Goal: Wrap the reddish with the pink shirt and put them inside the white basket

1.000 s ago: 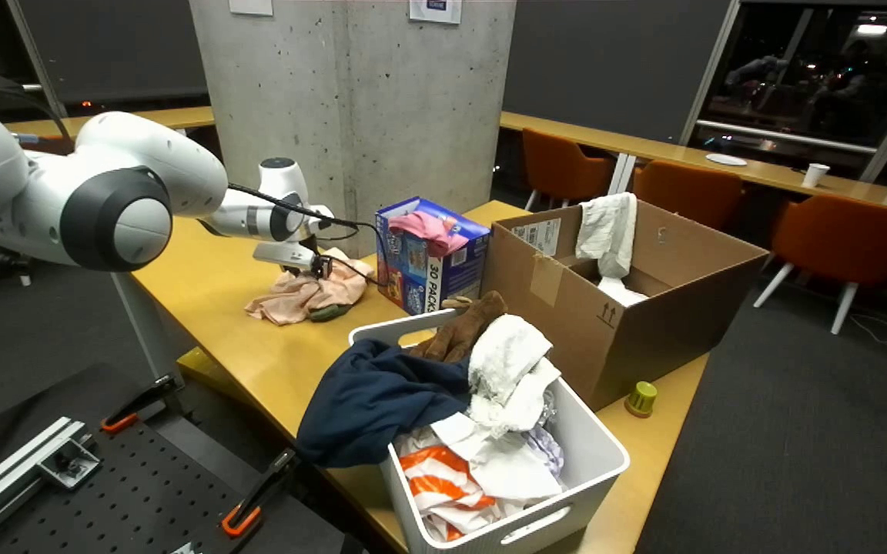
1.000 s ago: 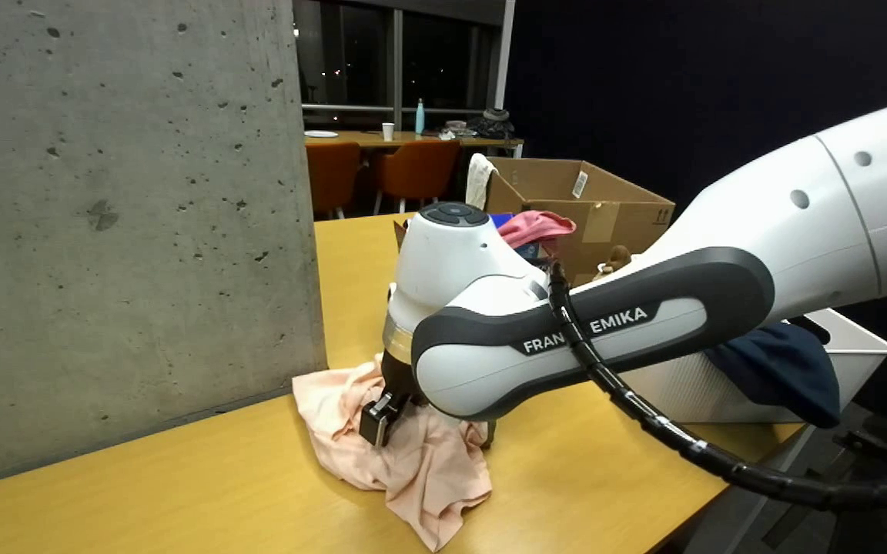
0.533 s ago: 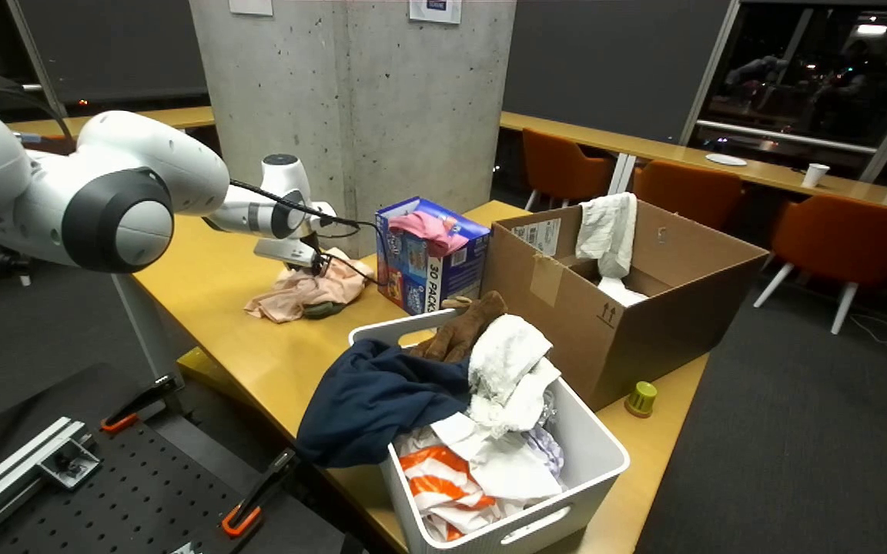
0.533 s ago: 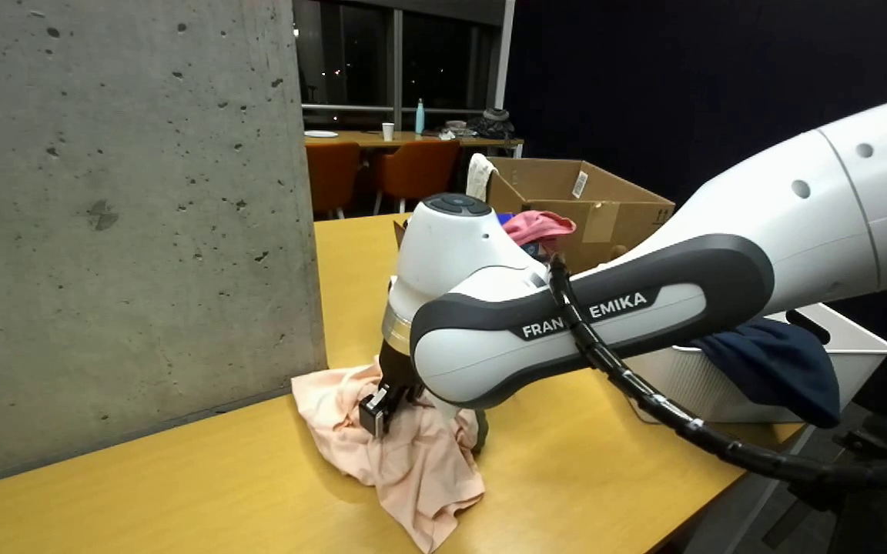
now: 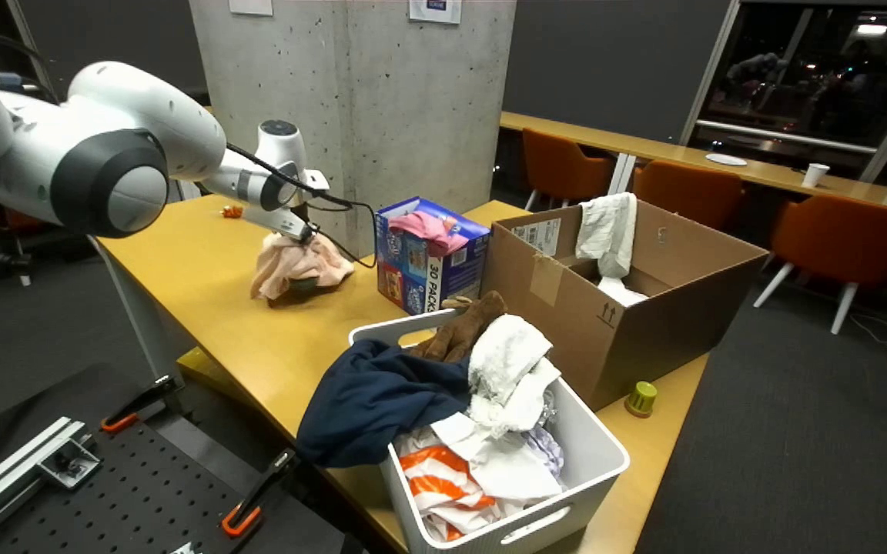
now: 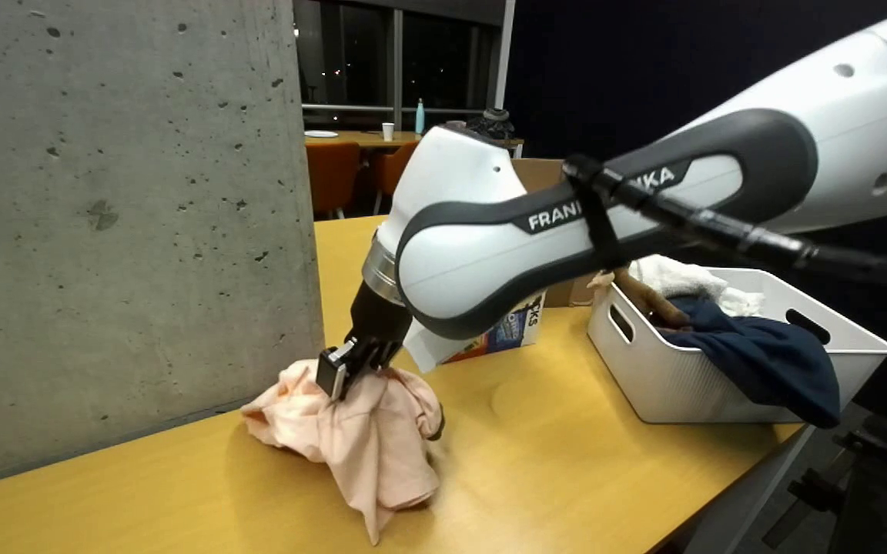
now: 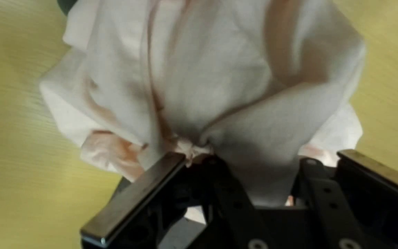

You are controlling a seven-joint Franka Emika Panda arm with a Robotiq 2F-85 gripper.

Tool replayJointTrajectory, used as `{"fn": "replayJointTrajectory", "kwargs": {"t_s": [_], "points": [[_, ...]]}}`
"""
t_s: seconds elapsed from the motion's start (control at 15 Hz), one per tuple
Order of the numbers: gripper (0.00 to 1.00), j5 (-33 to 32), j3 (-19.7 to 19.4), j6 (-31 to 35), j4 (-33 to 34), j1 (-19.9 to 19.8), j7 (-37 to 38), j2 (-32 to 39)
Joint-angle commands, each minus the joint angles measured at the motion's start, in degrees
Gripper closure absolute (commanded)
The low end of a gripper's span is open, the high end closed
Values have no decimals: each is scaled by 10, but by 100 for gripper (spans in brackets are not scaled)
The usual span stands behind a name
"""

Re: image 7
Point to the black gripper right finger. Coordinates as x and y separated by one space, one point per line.
369 203

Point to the pink shirt with orange print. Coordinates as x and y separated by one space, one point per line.
207 78

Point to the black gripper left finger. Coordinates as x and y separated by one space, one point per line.
134 199

